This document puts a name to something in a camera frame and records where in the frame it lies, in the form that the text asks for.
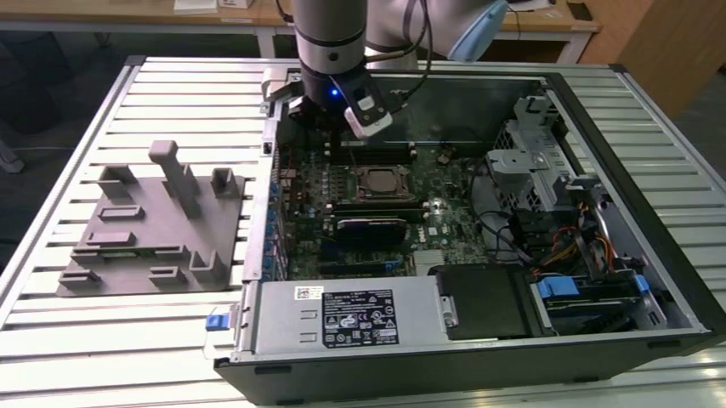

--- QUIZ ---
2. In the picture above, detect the silver CPU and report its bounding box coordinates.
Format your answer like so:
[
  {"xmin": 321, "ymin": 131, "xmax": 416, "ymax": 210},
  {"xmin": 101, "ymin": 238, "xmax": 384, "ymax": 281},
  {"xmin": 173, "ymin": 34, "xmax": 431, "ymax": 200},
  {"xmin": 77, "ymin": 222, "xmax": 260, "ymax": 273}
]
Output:
[{"xmin": 365, "ymin": 169, "xmax": 401, "ymax": 195}]

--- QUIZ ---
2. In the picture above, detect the CPU socket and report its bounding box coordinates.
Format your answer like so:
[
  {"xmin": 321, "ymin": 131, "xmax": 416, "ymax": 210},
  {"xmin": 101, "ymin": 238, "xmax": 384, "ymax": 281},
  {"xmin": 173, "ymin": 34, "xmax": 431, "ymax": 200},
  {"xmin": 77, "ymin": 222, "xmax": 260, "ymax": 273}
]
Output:
[{"xmin": 351, "ymin": 163, "xmax": 415, "ymax": 203}]

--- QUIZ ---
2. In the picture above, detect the black graphics card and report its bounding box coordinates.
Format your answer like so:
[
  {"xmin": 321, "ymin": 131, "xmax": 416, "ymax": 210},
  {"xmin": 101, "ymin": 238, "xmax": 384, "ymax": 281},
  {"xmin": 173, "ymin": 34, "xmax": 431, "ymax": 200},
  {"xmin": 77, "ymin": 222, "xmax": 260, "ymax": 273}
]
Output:
[{"xmin": 333, "ymin": 216, "xmax": 408, "ymax": 246}]

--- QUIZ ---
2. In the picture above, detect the green motherboard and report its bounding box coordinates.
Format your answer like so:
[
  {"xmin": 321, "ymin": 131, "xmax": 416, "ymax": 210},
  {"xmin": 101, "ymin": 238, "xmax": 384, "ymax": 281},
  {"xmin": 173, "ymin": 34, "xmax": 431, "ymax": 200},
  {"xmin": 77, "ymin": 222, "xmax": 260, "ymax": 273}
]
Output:
[{"xmin": 271, "ymin": 144, "xmax": 495, "ymax": 281}]

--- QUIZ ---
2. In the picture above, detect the black expansion slot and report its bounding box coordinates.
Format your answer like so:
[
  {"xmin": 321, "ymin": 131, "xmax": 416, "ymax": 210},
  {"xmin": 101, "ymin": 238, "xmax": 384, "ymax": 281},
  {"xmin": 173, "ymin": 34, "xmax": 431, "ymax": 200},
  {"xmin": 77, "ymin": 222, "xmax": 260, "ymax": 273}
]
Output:
[{"xmin": 316, "ymin": 262, "xmax": 411, "ymax": 276}]

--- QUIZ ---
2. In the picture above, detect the silver metal drive cage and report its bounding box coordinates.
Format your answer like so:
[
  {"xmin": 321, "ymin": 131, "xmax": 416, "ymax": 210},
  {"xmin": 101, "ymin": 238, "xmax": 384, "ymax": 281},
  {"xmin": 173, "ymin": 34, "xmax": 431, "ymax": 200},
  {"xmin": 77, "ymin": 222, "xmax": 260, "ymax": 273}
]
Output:
[{"xmin": 484, "ymin": 95, "xmax": 578, "ymax": 213}]

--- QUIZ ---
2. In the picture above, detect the silver chipset heat sink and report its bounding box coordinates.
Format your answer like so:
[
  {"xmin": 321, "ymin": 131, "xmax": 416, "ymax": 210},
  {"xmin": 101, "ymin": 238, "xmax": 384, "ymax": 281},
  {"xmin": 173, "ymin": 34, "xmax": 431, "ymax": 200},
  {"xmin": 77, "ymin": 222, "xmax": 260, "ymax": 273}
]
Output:
[{"xmin": 412, "ymin": 249, "xmax": 447, "ymax": 277}]

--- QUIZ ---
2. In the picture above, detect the grey parts rack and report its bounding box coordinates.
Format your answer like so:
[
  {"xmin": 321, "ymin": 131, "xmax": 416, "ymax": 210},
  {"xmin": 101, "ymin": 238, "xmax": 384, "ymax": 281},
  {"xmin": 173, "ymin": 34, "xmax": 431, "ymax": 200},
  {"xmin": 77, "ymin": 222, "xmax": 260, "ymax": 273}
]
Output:
[{"xmin": 54, "ymin": 139, "xmax": 253, "ymax": 298}]

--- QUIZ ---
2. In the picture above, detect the wooden desk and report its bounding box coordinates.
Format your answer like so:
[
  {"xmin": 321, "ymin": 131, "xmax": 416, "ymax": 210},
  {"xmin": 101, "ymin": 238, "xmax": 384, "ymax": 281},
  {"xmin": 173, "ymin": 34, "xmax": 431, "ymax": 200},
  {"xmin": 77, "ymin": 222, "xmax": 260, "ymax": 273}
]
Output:
[
  {"xmin": 253, "ymin": 0, "xmax": 602, "ymax": 65},
  {"xmin": 0, "ymin": 0, "xmax": 261, "ymax": 35}
]

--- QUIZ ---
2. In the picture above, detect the silver power supply unit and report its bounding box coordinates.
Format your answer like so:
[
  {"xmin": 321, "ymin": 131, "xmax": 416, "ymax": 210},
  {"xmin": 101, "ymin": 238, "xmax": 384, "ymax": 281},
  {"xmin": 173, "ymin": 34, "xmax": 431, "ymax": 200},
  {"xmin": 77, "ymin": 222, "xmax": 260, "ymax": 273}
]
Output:
[{"xmin": 248, "ymin": 278, "xmax": 449, "ymax": 356}]

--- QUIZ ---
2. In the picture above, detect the green RAM stick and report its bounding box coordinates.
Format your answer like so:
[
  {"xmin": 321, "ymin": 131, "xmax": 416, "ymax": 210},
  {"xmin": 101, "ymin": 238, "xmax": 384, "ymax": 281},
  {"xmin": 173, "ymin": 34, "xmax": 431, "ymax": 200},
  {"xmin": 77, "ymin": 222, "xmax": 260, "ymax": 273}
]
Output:
[{"xmin": 98, "ymin": 247, "xmax": 185, "ymax": 258}]

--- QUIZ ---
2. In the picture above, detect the black drive box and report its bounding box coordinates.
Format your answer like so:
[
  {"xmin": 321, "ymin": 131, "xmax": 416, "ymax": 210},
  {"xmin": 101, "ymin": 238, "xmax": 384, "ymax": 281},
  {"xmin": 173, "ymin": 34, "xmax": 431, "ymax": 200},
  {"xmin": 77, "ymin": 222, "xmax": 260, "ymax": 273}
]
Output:
[{"xmin": 435, "ymin": 263, "xmax": 555, "ymax": 341}]

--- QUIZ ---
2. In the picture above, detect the dark chair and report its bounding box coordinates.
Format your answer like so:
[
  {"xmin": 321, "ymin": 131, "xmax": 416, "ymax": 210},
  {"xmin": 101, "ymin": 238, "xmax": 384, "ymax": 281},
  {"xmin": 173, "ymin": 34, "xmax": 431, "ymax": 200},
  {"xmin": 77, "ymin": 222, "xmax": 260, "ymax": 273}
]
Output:
[{"xmin": 0, "ymin": 31, "xmax": 78, "ymax": 135}]

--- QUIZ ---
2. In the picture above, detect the blue disk carrier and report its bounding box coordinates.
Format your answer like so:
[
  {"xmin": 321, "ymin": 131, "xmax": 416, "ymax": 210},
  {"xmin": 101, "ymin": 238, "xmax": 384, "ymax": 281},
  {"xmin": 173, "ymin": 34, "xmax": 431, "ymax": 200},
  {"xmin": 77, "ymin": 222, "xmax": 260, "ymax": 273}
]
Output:
[{"xmin": 535, "ymin": 275, "xmax": 579, "ymax": 301}]

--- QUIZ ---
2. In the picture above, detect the white chair base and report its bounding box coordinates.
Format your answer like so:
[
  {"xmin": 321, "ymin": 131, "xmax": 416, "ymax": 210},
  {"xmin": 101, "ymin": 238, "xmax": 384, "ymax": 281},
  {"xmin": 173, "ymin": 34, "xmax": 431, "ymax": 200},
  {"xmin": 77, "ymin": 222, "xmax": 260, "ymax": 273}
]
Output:
[{"xmin": 0, "ymin": 138, "xmax": 26, "ymax": 174}]

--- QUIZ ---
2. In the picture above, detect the black PC case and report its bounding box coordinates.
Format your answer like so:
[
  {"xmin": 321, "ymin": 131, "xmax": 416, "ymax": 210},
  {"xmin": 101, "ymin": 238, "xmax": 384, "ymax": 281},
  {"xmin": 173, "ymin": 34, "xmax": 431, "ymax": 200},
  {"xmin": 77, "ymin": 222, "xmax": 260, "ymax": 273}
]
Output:
[{"xmin": 212, "ymin": 65, "xmax": 726, "ymax": 407}]

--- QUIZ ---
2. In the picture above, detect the wooden cabinet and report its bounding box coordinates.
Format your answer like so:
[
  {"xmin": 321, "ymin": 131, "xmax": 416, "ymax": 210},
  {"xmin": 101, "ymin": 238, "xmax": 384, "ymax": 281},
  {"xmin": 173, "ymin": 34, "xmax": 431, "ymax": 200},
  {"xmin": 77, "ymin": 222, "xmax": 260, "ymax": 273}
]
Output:
[{"xmin": 578, "ymin": 0, "xmax": 726, "ymax": 124}]

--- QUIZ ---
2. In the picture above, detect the silver disk bay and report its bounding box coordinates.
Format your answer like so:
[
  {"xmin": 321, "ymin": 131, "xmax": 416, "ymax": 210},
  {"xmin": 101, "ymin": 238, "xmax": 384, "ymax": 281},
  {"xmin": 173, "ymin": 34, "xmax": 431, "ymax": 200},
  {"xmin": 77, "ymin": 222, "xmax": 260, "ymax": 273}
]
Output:
[{"xmin": 526, "ymin": 271, "xmax": 670, "ymax": 337}]

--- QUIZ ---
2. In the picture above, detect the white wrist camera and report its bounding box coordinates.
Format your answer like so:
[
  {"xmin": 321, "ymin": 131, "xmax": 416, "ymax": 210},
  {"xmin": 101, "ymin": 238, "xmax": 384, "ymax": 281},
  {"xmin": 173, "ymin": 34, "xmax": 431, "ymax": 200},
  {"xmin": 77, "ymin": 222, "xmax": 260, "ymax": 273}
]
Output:
[{"xmin": 343, "ymin": 76, "xmax": 396, "ymax": 138}]

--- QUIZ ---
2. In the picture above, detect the black camera cable gold plug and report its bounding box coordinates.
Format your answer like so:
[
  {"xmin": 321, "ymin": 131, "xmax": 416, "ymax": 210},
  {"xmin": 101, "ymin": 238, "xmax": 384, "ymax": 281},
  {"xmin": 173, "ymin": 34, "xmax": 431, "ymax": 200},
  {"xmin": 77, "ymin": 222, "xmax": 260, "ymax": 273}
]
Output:
[{"xmin": 365, "ymin": 0, "xmax": 433, "ymax": 110}]

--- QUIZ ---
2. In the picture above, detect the grey plastic bracket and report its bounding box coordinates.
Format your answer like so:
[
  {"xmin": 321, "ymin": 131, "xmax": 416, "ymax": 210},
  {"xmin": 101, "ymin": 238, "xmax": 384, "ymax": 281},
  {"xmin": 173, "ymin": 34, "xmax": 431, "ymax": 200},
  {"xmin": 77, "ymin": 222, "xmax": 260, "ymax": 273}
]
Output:
[
  {"xmin": 512, "ymin": 96, "xmax": 555, "ymax": 122},
  {"xmin": 552, "ymin": 173, "xmax": 602, "ymax": 201}
]

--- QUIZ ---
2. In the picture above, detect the coloured power wire bundle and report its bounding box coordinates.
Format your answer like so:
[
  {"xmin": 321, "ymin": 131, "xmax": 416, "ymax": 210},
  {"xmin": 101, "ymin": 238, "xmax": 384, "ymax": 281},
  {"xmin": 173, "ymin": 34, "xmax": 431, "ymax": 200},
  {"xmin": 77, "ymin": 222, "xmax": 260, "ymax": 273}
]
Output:
[{"xmin": 530, "ymin": 201, "xmax": 619, "ymax": 273}]

